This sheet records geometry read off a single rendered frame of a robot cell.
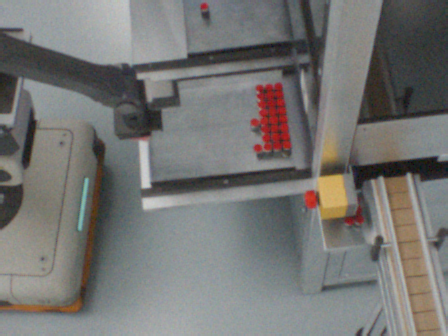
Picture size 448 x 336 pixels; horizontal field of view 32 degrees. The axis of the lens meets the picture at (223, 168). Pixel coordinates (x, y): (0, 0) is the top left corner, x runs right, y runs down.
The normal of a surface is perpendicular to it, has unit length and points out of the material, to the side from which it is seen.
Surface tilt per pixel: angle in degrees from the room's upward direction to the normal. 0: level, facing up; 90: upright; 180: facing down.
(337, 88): 90
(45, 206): 0
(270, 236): 0
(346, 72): 90
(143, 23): 0
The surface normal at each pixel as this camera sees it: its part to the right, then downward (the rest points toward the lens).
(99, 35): -0.06, -0.41
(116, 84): 0.84, -0.22
